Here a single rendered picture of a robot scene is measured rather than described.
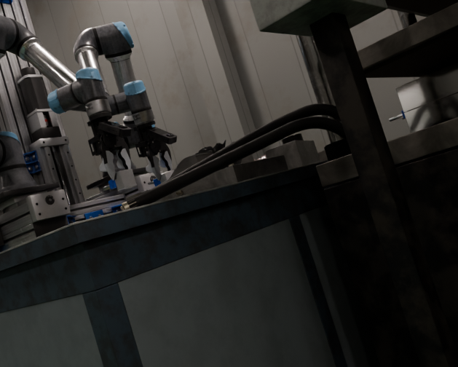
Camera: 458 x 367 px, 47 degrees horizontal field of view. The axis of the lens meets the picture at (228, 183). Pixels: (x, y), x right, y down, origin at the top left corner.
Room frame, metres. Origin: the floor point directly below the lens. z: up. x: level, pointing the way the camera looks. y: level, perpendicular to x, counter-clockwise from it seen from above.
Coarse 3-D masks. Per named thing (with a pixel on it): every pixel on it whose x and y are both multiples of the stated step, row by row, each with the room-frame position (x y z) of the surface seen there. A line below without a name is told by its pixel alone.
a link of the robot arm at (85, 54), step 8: (88, 32) 2.14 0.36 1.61; (80, 40) 2.12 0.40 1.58; (88, 40) 2.12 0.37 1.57; (80, 48) 2.10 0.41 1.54; (88, 48) 2.11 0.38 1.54; (96, 48) 2.15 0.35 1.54; (80, 56) 2.10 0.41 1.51; (88, 56) 2.08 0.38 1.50; (96, 56) 2.13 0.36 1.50; (80, 64) 2.09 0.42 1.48; (88, 64) 2.06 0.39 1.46; (96, 64) 2.07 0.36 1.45; (104, 88) 2.00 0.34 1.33; (112, 96) 1.96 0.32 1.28; (112, 104) 1.95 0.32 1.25; (112, 112) 1.96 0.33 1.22
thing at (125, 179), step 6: (120, 174) 1.62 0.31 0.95; (126, 174) 1.64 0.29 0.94; (132, 174) 1.66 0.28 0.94; (114, 180) 1.65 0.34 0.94; (120, 180) 1.63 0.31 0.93; (126, 180) 1.63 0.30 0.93; (132, 180) 1.65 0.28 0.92; (108, 186) 1.70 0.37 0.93; (114, 186) 1.66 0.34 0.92; (120, 186) 1.63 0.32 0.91; (126, 186) 1.63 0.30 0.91; (132, 186) 1.66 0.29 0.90
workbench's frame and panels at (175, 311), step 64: (256, 192) 1.34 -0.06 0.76; (320, 192) 1.60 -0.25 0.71; (0, 256) 1.14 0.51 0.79; (64, 256) 1.02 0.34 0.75; (128, 256) 1.04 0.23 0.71; (192, 256) 1.16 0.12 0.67; (256, 256) 1.32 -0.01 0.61; (320, 256) 1.52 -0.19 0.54; (0, 320) 1.24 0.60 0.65; (64, 320) 1.06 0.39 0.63; (128, 320) 1.01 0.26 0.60; (192, 320) 1.12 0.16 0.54; (256, 320) 1.27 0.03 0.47; (320, 320) 1.45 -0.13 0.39
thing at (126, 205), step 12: (228, 156) 1.28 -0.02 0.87; (204, 168) 1.26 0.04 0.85; (216, 168) 1.27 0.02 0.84; (180, 180) 1.24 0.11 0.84; (192, 180) 1.25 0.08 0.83; (144, 192) 1.22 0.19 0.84; (156, 192) 1.22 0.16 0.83; (168, 192) 1.23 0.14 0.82; (132, 204) 1.20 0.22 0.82; (144, 204) 1.21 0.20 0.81
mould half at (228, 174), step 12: (192, 156) 1.59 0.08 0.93; (204, 156) 1.61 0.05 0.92; (252, 156) 1.78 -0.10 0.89; (180, 168) 1.63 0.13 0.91; (228, 168) 1.51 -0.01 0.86; (240, 168) 1.52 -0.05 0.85; (252, 168) 1.56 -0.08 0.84; (264, 168) 1.61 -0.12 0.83; (276, 168) 1.65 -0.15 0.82; (204, 180) 1.58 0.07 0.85; (216, 180) 1.55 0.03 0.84; (228, 180) 1.52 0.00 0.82; (240, 180) 1.51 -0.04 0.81; (192, 192) 1.62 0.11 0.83
